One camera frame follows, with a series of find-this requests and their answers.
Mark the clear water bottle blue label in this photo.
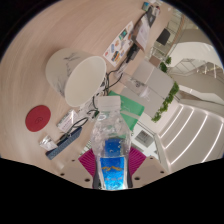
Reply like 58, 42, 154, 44
90, 96, 135, 191

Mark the thin black cable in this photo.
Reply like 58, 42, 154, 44
103, 61, 130, 95

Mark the small silver foil packet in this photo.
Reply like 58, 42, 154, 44
38, 134, 58, 151

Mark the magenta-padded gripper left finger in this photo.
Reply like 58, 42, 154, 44
54, 148, 101, 190

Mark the black power adapter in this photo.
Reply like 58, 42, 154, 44
124, 42, 141, 63

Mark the flat round red coaster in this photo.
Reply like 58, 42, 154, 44
24, 104, 52, 133

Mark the dark blue flat strip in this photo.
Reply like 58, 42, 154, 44
45, 126, 84, 161

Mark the green flat bag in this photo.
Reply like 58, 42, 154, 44
106, 90, 146, 132

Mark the green hanging plant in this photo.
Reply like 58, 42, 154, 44
151, 81, 181, 123

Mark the white sticker sheet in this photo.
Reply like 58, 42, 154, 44
102, 20, 135, 68

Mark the small white printed packet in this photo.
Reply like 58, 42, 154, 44
56, 108, 80, 133

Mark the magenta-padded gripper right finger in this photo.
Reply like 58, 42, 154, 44
127, 146, 170, 190

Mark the grey white box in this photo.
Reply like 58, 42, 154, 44
119, 59, 175, 118

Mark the white paper cup ink print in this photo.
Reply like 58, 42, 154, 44
44, 47, 108, 109

